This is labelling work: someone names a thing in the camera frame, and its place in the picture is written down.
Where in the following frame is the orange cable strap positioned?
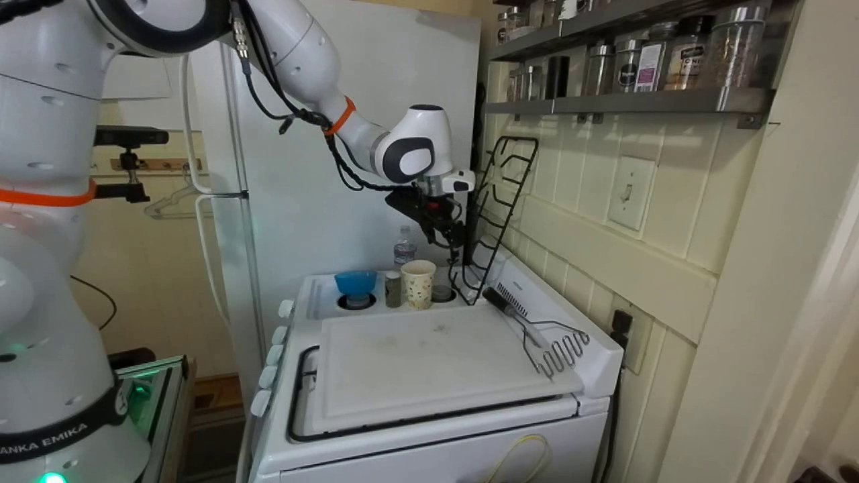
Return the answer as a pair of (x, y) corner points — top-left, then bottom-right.
(324, 94), (359, 138)

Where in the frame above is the clear plastic water bottle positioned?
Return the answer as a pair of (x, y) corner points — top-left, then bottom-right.
(391, 221), (422, 270)

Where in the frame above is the black power plug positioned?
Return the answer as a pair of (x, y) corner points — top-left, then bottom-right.
(609, 306), (637, 346)

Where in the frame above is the robot control box green light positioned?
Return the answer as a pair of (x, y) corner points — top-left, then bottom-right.
(105, 352), (195, 483)

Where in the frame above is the white plastic cutting board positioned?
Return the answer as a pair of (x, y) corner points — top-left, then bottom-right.
(317, 303), (586, 437)

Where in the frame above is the metal wall shelf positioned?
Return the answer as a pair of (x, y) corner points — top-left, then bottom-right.
(488, 0), (747, 64)
(486, 82), (776, 127)

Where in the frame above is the thin black wall cable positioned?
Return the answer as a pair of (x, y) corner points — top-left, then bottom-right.
(66, 270), (121, 335)

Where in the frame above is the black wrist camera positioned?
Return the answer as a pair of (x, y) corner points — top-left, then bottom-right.
(383, 185), (430, 224)

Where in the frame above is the wire clothes hanger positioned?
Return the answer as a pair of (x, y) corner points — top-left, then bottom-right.
(143, 181), (250, 221)

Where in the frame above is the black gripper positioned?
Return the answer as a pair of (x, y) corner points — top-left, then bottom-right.
(417, 187), (474, 266)

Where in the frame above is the black camera on mount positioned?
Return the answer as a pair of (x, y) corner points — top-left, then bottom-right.
(92, 123), (172, 207)

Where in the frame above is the white refrigerator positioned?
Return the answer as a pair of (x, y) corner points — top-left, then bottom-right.
(198, 0), (486, 382)

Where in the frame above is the white gas stove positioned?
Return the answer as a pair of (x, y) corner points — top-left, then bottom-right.
(237, 262), (625, 483)

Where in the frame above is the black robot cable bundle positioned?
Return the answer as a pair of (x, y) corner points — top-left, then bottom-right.
(226, 0), (423, 195)

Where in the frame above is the black power cord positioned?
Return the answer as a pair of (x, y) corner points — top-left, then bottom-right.
(592, 338), (625, 483)

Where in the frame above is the blue plastic bowl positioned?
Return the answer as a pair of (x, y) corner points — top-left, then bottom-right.
(332, 266), (382, 303)

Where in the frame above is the cream wall outlet plate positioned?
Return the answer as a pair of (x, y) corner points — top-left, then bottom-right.
(618, 310), (654, 374)

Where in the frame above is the wooden wall rack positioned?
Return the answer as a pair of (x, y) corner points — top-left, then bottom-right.
(89, 127), (210, 176)

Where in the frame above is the spice shaker with white lid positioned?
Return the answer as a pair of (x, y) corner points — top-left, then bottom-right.
(383, 268), (406, 307)

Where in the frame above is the cream light switch plate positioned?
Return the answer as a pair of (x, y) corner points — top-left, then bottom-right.
(607, 154), (657, 233)

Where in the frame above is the white dotted coffee cup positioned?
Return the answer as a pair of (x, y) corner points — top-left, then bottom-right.
(397, 258), (441, 310)

